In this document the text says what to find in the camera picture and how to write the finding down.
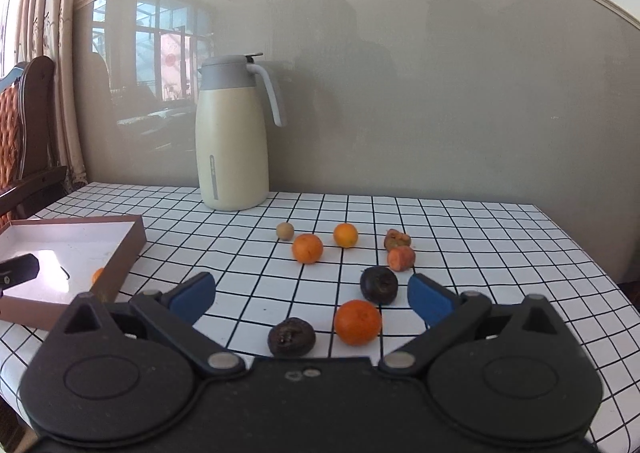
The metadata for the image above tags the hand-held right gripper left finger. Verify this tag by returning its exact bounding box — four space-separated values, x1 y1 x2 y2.
50 272 248 380

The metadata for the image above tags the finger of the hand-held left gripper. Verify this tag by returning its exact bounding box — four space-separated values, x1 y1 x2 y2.
0 255 41 292

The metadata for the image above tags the wooden chair orange cushion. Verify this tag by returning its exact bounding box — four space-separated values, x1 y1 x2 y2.
0 55 68 229

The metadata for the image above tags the white black checkered tablecloth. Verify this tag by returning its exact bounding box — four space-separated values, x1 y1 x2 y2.
0 183 640 453

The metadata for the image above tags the beige pleated curtain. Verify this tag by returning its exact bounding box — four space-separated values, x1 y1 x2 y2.
0 0 91 186

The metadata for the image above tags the shrivelled brown red fruit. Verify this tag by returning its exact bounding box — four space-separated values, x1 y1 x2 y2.
384 228 412 251

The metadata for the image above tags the shrivelled pinkish orange fruit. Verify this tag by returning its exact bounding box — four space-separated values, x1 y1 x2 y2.
387 246 417 270

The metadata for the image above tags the cream thermos jug grey lid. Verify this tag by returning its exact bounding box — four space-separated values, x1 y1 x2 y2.
195 53 287 212

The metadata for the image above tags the dark brown wrinkled fruit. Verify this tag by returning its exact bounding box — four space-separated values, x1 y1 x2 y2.
360 266 399 305
267 317 317 359

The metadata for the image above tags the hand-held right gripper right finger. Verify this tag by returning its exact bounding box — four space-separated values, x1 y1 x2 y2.
380 273 581 379

